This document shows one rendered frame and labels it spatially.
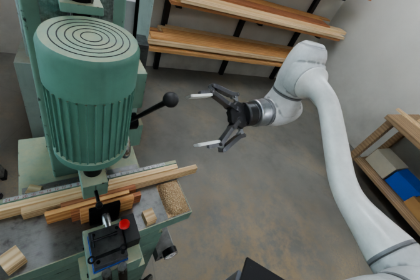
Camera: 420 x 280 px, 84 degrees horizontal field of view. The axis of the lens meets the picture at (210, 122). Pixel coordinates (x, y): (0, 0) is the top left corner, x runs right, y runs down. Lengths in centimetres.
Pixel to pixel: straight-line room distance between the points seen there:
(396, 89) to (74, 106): 349
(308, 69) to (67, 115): 59
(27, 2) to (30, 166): 69
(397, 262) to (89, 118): 63
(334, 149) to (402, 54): 310
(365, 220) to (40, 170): 109
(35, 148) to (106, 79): 82
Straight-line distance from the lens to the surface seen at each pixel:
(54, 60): 45
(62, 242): 90
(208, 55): 281
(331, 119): 65
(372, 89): 377
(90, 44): 48
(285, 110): 78
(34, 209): 92
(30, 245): 92
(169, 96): 50
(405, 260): 59
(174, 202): 93
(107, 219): 85
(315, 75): 71
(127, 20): 81
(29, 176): 115
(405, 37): 372
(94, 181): 79
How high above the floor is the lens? 174
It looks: 40 degrees down
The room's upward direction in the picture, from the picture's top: 24 degrees clockwise
